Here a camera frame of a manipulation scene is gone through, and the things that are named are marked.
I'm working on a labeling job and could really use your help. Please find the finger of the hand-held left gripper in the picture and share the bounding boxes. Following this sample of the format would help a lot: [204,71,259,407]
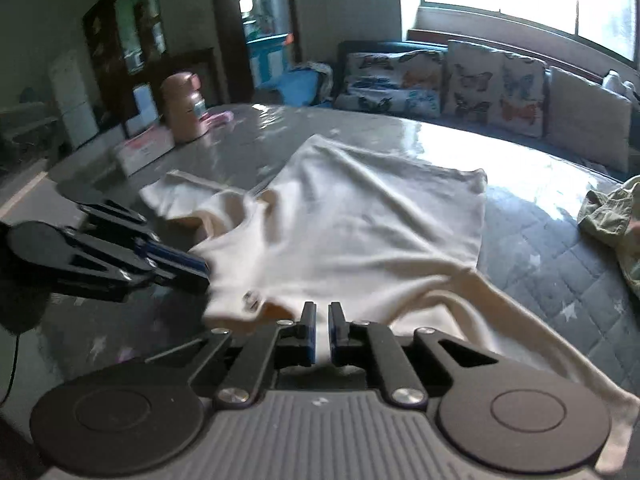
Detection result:
[55,230,212,304]
[77,200,168,257]

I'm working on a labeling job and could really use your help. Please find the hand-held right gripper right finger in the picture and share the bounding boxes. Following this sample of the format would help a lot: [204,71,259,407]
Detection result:
[327,301,501,407]

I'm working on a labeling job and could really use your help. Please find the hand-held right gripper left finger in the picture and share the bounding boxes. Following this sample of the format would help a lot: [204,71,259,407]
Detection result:
[145,301,318,407]

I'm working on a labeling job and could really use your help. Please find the cream long-sleeve shirt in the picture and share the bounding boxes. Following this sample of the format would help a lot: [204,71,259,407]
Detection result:
[139,132,633,476]

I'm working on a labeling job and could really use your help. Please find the pink tissue pack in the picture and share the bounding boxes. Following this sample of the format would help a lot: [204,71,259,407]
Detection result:
[112,127,176,176]

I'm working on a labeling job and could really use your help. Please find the pink cartoon water bottle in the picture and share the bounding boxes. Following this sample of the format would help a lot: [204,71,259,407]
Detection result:
[160,71,209,144]

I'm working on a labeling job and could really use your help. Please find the white refrigerator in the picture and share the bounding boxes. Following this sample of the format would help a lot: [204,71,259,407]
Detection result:
[49,50,99,149]

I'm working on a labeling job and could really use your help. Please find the dark wooden display cabinet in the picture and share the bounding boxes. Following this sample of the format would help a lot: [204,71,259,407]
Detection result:
[82,0,222,127]

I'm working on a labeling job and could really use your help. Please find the blue blanket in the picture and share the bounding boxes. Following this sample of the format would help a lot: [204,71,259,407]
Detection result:
[276,62,334,107]

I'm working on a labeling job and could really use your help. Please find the blue storage cabinet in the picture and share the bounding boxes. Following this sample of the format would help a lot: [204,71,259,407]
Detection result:
[247,35,294,89]

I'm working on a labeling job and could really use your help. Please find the butterfly print cushion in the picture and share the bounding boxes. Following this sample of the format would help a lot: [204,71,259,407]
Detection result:
[442,40,549,139]
[345,50,447,119]

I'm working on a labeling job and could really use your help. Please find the dark sofa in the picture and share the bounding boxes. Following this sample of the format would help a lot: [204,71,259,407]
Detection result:
[335,39,640,181]

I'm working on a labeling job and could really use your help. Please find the green crumpled garment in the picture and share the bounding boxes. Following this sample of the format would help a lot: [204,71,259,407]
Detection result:
[577,175,640,301]

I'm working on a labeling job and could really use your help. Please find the plain beige cushion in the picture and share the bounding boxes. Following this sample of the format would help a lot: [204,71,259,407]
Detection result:
[547,67,634,174]

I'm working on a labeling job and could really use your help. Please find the black cable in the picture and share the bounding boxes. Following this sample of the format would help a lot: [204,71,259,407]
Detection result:
[0,330,22,407]

